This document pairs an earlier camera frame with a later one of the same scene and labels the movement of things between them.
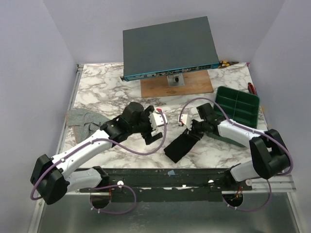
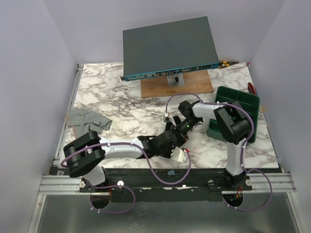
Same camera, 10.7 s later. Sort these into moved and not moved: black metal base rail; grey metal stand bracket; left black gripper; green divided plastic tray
Moved: left black gripper
Not moved: black metal base rail; grey metal stand bracket; green divided plastic tray
